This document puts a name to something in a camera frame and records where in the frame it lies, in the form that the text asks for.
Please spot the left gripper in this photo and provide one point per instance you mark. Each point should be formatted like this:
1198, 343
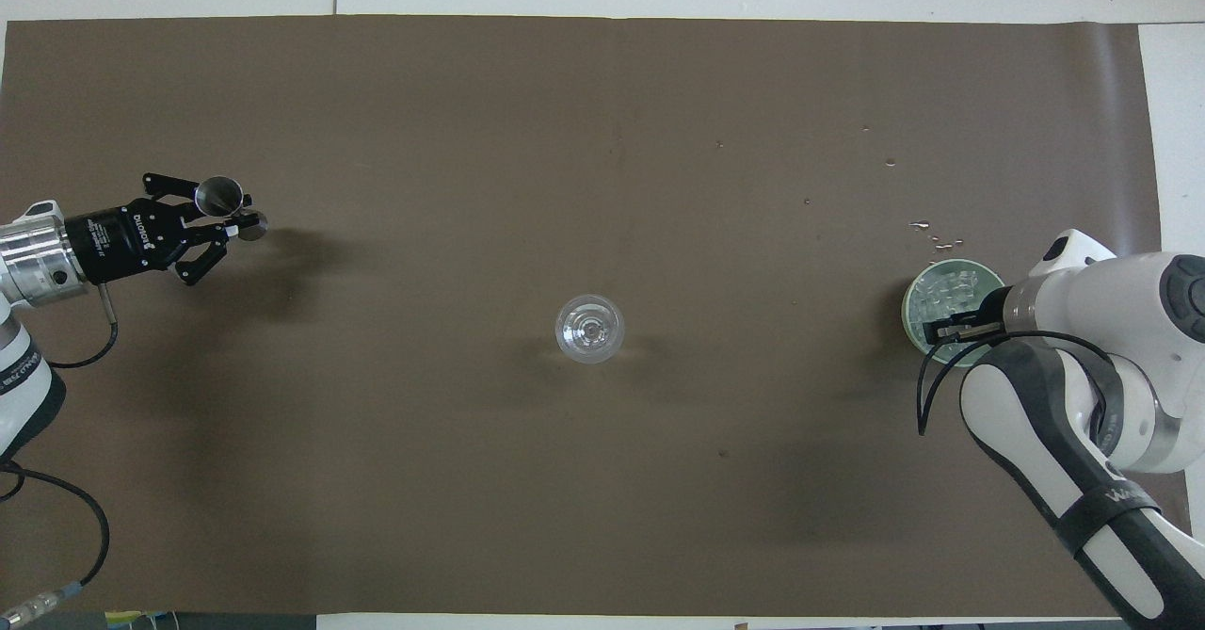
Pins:
122, 239

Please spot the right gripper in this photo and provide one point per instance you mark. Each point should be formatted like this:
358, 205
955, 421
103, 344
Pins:
994, 308

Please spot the metal jigger cup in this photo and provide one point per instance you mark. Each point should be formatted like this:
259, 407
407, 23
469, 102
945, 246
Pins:
218, 197

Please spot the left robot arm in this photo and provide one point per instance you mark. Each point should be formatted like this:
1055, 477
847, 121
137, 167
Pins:
28, 263

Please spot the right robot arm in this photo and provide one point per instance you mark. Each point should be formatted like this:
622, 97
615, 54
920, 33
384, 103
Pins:
1111, 329

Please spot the green bowl with ice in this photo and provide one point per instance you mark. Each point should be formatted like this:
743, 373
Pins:
932, 296

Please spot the clear wine glass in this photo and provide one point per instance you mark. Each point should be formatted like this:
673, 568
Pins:
589, 329

